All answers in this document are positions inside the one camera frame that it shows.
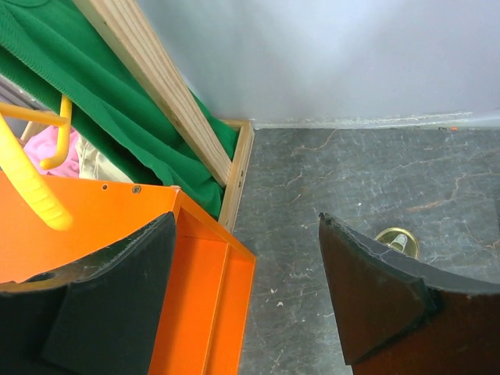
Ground orange box counter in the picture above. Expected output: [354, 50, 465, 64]
[1, 176, 256, 374]

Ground yellow plastic hanger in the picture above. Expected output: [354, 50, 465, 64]
[1, 95, 73, 230]

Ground wooden upright behind shirt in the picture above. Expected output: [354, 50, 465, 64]
[75, 0, 231, 187]

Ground green tank top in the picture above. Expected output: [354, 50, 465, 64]
[1, 1, 224, 217]

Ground blue can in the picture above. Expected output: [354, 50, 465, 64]
[375, 227, 420, 259]

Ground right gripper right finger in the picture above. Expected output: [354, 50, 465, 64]
[319, 213, 499, 374]

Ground wooden tray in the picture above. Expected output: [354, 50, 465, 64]
[218, 120, 255, 233]

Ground beige cloth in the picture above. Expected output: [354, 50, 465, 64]
[75, 135, 133, 183]

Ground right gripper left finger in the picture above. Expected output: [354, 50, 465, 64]
[1, 212, 176, 374]

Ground pink cloth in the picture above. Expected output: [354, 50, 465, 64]
[23, 127, 80, 178]

